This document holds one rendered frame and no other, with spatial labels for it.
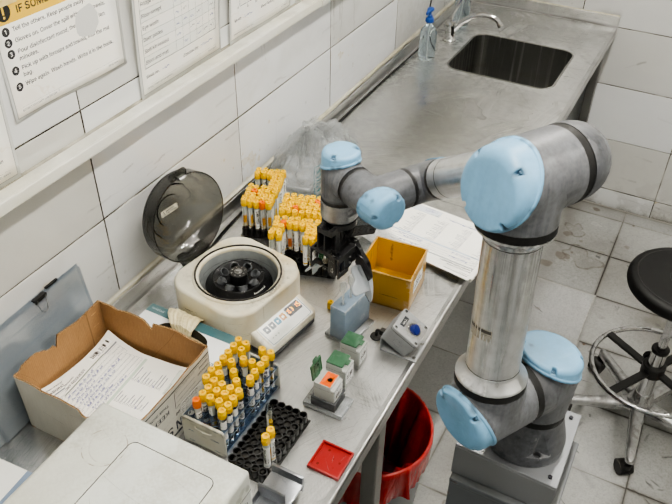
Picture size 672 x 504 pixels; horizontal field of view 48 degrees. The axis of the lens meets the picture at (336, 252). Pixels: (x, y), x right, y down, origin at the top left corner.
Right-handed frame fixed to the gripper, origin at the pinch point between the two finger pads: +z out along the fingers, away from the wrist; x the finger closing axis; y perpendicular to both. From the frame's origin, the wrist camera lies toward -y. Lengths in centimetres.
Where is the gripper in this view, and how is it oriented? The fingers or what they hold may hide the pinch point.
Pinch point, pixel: (343, 286)
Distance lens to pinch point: 162.0
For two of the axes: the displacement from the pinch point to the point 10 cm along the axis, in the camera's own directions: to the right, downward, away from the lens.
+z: -0.1, 7.8, 6.2
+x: 8.1, 3.7, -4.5
